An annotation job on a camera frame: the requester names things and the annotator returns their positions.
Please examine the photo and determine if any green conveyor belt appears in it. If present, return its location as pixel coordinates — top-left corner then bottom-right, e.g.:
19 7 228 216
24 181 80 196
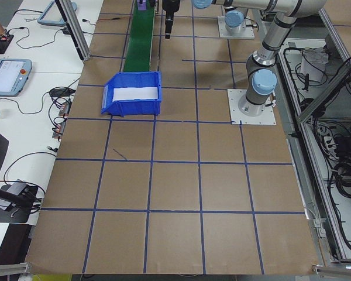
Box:
123 0 158 73

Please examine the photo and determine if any blue plastic storage bin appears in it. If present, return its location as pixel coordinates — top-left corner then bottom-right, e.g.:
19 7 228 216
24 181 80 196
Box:
101 71 164 118

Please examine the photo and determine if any teach pendant with grey back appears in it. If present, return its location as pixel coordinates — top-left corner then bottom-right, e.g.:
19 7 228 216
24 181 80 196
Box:
37 0 78 27

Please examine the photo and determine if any black power brick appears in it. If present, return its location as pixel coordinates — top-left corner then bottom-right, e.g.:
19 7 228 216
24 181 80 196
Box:
49 87 76 98

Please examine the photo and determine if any small circuit board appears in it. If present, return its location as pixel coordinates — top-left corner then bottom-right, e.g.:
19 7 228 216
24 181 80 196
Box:
52 120 67 142
60 99 72 117

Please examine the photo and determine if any white bucket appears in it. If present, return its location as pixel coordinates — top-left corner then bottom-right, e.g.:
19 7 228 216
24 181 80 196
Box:
300 48 329 83

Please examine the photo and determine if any teach pendant with lit screen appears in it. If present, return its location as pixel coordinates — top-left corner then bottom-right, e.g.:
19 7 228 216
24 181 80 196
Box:
0 58 33 97

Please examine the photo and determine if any black board with red parts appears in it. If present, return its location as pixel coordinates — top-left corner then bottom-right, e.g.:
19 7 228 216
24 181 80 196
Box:
0 33 14 55

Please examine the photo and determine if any white power strip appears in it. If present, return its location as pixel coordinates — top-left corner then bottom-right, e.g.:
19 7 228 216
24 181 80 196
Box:
315 125 340 159

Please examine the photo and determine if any aluminium bar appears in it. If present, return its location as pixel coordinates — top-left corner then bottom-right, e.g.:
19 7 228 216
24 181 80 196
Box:
0 262 33 276
311 263 351 277

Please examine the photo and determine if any white square base plate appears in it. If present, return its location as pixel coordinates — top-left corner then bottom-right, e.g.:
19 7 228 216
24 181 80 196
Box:
227 88 277 126
217 15 256 39

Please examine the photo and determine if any red cable with black plug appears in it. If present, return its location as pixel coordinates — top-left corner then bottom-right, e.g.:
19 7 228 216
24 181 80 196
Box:
82 16 129 26

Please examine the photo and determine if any aluminium profile post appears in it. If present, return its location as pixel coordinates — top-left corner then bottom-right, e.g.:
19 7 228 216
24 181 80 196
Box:
54 0 91 61

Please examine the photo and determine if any aluminium V-shaped frame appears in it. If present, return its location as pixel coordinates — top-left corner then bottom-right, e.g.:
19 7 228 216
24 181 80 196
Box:
263 0 351 264

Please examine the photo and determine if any black cable coil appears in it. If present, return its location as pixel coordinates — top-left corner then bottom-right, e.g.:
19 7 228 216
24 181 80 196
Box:
329 157 351 200

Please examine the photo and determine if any grey bracket box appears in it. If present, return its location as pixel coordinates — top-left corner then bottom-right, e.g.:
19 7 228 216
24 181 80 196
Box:
311 218 327 239

